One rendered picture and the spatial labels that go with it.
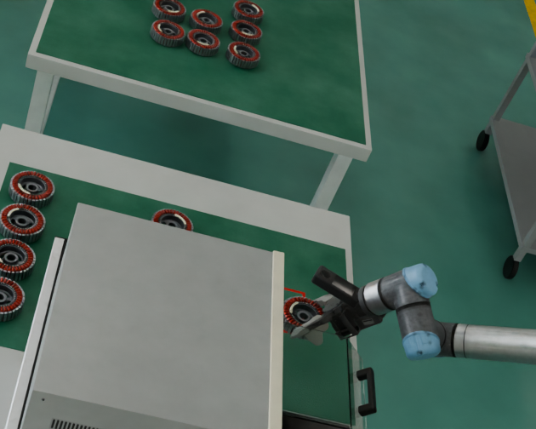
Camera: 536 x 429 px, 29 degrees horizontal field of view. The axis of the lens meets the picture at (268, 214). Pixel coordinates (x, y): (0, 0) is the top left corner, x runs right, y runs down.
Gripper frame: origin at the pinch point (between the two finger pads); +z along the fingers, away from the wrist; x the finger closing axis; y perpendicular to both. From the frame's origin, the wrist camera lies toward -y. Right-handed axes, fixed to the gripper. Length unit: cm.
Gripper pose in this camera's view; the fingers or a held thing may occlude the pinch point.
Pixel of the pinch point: (300, 318)
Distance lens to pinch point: 243.3
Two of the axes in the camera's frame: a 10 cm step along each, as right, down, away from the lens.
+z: -7.2, 3.5, 6.0
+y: 5.7, 8.0, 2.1
